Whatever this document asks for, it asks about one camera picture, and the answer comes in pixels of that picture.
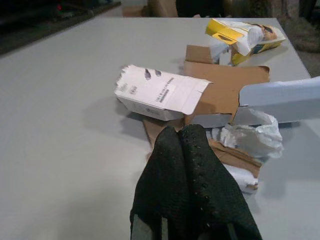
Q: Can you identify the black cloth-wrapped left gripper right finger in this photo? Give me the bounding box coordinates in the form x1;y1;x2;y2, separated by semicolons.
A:
177;123;263;240

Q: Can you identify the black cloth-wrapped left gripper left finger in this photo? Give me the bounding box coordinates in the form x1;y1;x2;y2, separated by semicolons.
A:
129;125;198;240

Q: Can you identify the torn brown and white cardboard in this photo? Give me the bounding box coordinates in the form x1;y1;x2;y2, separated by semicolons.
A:
208;138;263;195

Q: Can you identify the crumpled white plastic bag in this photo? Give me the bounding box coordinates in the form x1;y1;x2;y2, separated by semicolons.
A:
210;108;285;159

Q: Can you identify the torn white printed carton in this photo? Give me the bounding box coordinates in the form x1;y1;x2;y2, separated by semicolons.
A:
114;63;214;121

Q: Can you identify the flattened white and brown carton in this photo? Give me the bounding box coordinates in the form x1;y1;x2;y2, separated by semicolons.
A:
142;65;320;151

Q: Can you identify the small brown cardboard flap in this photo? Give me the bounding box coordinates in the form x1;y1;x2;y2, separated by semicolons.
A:
184;44;216;65

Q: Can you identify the torn yellow and white box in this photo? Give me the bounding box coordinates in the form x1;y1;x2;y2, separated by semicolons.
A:
204;17;287;67

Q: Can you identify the brown cardboard box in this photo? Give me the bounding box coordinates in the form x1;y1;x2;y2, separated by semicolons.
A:
121;0;180;18

